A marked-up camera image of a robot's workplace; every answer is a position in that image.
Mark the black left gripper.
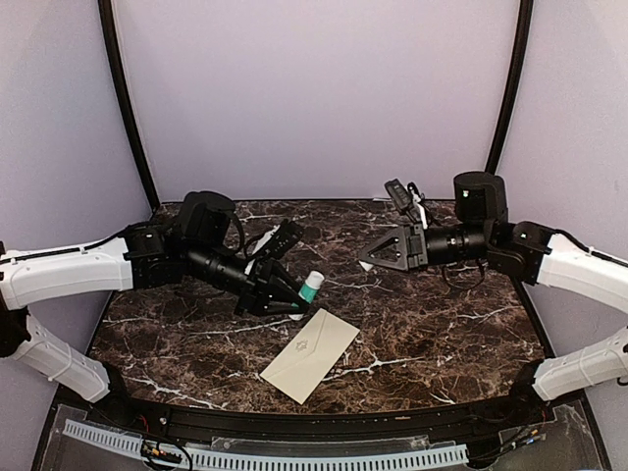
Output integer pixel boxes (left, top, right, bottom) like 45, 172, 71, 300
185, 240, 311, 317

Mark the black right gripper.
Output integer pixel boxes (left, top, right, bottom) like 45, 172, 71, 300
358, 220, 493, 274

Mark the green white glue stick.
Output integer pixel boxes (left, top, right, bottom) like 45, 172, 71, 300
298, 270, 325, 304

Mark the cream paper envelope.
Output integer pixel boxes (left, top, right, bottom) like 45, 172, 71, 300
260, 309, 359, 404

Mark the white glue stick cap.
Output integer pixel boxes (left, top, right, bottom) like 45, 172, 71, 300
359, 261, 374, 272

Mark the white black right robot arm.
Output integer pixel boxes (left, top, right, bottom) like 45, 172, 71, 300
359, 171, 627, 426

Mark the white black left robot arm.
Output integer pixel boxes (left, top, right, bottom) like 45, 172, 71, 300
1, 191, 310, 428

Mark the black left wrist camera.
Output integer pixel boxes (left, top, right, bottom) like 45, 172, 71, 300
266, 219, 304, 260

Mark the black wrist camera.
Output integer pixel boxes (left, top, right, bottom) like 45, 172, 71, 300
266, 219, 304, 260
385, 179, 413, 215

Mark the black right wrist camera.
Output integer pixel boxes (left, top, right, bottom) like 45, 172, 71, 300
385, 179, 413, 215

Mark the white slotted cable duct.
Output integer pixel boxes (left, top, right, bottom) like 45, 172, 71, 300
62, 419, 469, 470

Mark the black front table rail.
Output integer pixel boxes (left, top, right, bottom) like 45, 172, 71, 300
108, 396, 544, 442

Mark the black right corner frame post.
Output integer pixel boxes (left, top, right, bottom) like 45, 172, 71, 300
485, 0, 534, 175

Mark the black corner frame post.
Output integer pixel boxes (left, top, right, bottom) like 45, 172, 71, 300
97, 0, 161, 211
485, 0, 534, 175

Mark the black left corner frame post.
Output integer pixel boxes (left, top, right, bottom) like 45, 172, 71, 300
97, 0, 161, 211

